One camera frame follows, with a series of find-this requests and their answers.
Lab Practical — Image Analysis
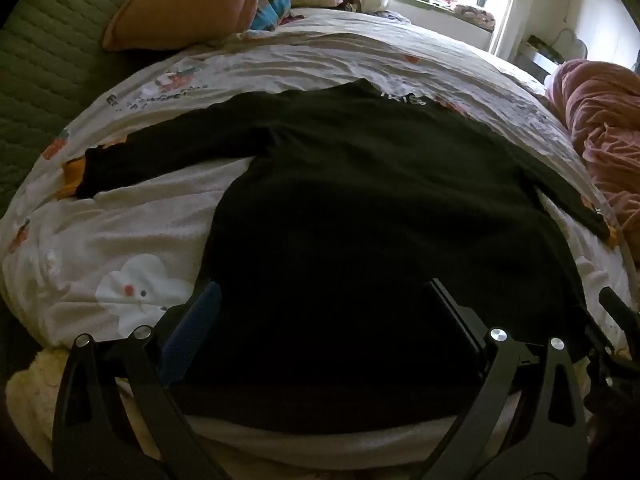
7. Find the clothes pile on windowsill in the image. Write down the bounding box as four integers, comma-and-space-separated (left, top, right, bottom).
440, 0, 497, 31

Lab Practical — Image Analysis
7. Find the cream fleece cloth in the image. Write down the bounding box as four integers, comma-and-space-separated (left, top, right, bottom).
5, 347, 72, 463

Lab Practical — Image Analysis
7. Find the crumpled pink duvet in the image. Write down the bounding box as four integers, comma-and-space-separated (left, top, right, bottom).
545, 58, 640, 241

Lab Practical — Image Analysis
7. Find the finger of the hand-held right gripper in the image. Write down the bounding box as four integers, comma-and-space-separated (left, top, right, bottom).
598, 287, 633, 331

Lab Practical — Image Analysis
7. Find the black sweater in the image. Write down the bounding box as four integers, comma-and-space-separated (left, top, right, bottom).
56, 78, 613, 433

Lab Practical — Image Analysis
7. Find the white bed sheet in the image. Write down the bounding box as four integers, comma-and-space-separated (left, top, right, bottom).
187, 400, 507, 462

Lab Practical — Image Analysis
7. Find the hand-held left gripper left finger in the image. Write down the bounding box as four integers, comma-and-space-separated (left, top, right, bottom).
51, 280, 232, 480

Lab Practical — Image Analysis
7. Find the blue striped cloth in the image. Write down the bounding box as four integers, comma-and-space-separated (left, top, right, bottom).
247, 0, 293, 31

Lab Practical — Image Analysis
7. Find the printed white bed blanket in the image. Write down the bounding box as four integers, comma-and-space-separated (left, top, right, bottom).
0, 7, 640, 361

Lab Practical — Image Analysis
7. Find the white heart-shaped chair back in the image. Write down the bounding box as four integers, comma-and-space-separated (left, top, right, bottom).
554, 29, 589, 62

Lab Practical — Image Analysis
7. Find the grey metal appliance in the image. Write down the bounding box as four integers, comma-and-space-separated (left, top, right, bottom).
520, 35, 562, 81

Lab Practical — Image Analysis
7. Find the green quilted headboard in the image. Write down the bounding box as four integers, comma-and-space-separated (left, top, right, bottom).
0, 0, 166, 216

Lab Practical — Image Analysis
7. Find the pink pillow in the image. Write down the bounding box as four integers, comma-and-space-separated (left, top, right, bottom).
102, 0, 271, 52

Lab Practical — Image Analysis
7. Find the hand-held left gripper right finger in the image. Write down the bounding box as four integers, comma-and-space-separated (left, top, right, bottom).
421, 277, 588, 480

